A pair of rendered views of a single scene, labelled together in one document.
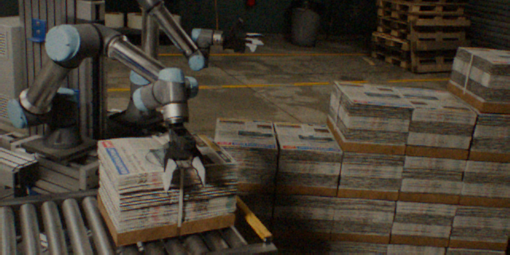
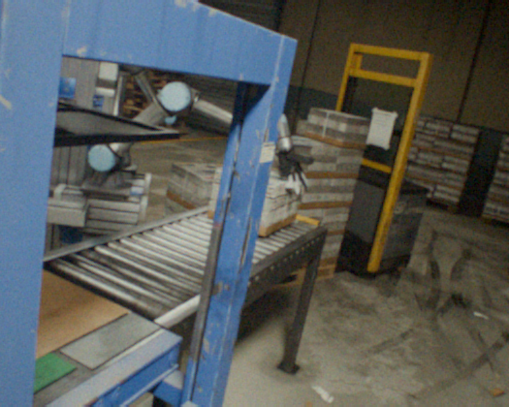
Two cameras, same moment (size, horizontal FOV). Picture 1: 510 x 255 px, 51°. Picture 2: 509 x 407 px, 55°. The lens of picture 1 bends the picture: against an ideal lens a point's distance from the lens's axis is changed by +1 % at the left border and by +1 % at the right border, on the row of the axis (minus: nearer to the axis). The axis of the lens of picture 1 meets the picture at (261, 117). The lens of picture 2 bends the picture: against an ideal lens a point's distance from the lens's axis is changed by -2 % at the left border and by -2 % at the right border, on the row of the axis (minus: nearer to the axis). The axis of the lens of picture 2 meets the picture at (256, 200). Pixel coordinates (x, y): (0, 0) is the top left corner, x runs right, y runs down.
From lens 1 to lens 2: 1.71 m
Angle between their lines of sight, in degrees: 37
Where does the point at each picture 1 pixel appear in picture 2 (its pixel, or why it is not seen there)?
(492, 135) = (344, 161)
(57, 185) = (109, 222)
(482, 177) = (337, 188)
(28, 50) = not seen: hidden behind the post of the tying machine
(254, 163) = not seen: hidden behind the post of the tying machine
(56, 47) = (174, 100)
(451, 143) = (327, 168)
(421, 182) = (311, 195)
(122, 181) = (274, 189)
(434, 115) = (321, 150)
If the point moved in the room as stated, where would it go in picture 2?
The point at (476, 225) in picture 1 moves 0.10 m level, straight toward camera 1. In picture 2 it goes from (333, 220) to (337, 225)
